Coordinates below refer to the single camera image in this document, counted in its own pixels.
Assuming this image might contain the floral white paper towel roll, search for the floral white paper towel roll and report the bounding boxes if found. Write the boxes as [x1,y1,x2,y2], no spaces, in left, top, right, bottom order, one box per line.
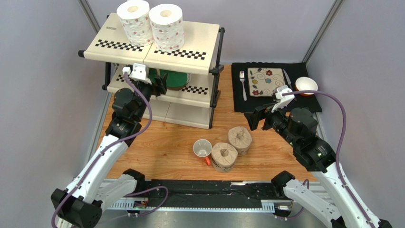
[149,4,185,51]

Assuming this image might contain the orange white bowl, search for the orange white bowl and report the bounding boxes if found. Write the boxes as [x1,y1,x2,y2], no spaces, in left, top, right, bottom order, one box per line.
[295,77,318,91]

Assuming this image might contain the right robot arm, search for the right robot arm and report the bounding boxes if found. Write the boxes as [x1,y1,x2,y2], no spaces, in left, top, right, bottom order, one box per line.
[244,106,391,228]

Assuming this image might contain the floral square plate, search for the floral square plate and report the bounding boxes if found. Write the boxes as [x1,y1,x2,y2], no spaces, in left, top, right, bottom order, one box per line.
[248,67,285,97]

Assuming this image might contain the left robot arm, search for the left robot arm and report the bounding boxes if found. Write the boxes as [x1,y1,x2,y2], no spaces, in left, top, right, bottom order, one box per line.
[51,73,167,228]

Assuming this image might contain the brown wrapped roll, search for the brown wrapped roll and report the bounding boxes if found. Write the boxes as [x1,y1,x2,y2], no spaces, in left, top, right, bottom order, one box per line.
[228,126,253,156]
[211,142,238,173]

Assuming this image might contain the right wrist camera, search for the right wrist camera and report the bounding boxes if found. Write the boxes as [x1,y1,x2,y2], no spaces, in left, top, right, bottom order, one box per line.
[271,85,295,113]

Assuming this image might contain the black placemat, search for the black placemat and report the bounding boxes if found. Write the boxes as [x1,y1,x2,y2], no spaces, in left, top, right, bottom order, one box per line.
[231,62,323,113]

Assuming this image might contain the plain white paper towel roll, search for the plain white paper towel roll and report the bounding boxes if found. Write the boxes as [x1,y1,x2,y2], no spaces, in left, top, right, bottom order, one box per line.
[116,0,154,46]

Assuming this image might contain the cream three-tier shelf rack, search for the cream three-tier shelf rack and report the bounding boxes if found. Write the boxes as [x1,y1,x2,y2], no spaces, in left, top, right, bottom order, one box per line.
[78,13,224,129]

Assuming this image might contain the silver fork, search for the silver fork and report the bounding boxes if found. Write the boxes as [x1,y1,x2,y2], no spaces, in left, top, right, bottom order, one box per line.
[239,71,247,101]

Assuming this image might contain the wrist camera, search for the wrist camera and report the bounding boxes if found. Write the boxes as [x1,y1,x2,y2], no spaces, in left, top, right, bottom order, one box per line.
[122,63,152,85]
[271,85,295,113]

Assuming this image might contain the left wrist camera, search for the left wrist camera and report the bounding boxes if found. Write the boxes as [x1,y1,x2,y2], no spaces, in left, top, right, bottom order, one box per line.
[122,63,152,85]

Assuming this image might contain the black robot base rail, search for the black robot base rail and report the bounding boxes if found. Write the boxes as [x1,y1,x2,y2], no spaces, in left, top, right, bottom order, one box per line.
[137,179,291,209]

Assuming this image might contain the brown wrapped roll front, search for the brown wrapped roll front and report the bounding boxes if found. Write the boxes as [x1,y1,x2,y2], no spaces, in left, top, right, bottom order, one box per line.
[211,142,238,173]

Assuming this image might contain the black handled knife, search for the black handled knife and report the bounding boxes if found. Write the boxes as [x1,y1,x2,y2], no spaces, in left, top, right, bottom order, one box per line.
[282,69,292,89]

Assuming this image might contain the green roll front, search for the green roll front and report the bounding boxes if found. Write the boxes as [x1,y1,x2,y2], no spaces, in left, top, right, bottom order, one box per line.
[148,68,191,90]

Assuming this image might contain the orange white mug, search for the orange white mug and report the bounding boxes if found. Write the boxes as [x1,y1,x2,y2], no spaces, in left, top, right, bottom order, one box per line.
[193,139,212,166]

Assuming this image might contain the brown wrapped roll rear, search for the brown wrapped roll rear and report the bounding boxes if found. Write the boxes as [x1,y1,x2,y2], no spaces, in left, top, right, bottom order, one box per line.
[228,126,253,156]

